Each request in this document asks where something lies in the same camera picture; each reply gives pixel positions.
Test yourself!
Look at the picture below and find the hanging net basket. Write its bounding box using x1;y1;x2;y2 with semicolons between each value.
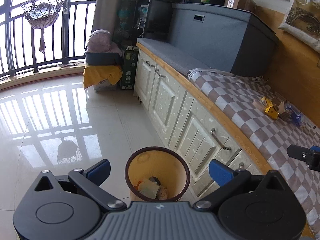
21;0;67;54

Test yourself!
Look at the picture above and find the blue plastic wrapper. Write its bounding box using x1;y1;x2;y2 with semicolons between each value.
286;103;303;127

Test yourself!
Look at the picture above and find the brown cardboard box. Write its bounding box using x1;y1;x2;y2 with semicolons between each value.
224;0;256;12

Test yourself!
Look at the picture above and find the yellow cloth covered box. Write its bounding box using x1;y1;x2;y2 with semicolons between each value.
83;65;123;92

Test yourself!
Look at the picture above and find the cream cabinet bench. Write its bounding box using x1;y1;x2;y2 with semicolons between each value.
135;44;271;199

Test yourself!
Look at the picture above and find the grey fabric storage box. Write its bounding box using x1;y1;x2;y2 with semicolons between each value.
168;3;278;77

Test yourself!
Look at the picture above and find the black balcony railing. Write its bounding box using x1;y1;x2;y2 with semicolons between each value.
1;0;96;79

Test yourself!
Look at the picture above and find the green cardboard box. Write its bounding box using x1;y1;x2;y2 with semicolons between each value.
119;46;139;90

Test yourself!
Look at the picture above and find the printed canvas tote bag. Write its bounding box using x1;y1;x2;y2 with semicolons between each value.
278;0;319;52

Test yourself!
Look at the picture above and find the yellow carton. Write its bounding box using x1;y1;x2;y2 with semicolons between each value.
260;96;278;120

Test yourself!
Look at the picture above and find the beige trash bin brown rim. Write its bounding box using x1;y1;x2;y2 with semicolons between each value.
125;146;190;202

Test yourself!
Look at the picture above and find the black shelf unit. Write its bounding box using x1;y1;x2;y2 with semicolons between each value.
113;0;182;46

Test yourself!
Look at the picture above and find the brown white checkered blanket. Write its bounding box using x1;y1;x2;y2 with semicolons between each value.
187;68;319;238

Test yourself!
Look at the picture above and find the grey bench cushion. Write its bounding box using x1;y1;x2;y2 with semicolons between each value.
137;38;209;77

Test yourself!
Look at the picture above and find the beige curtain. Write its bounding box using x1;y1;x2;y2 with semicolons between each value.
92;0;120;33

